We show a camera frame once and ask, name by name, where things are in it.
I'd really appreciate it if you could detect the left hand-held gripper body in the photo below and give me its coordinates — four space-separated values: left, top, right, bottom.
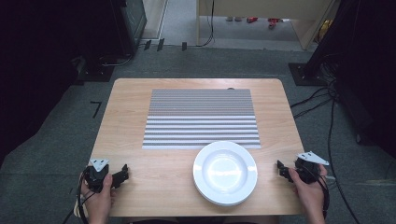
82 158 111 193

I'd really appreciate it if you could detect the left hand-held gripper cable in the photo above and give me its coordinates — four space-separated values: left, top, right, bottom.
61 166 96 224

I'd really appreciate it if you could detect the black hanging cable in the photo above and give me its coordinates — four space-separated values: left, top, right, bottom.
196 0 217 49

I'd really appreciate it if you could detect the long black floor cable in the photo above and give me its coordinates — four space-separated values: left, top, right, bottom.
326 98 362 224

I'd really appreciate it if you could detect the person's left hand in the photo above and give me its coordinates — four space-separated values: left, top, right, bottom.
80 173 118 222

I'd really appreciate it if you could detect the hand-held gripper cable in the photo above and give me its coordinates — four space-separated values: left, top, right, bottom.
303 164 332 220
61 166 96 224

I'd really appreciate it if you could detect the yellow object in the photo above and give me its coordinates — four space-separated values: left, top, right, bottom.
317 19 333 44

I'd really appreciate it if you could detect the grey striped placemat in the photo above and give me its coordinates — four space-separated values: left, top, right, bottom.
141 89 262 150

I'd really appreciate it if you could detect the black stand base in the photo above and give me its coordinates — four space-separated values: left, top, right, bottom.
74 55 116 84
288 62 330 87

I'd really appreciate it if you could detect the dark glass cabinet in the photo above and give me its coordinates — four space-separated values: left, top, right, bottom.
110 0 148 57

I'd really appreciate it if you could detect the black tape corner mark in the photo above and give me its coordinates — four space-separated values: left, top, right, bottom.
90 100 103 119

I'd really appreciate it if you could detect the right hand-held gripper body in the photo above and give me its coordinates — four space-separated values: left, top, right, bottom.
293 150 331 185

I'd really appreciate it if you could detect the white plate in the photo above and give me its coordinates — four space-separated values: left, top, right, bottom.
191 140 259 207

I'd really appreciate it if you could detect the person's right hand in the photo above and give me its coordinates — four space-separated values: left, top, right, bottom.
288 163 329 217

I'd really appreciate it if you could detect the right hand-held gripper cable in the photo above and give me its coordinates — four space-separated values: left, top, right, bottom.
303 164 332 220

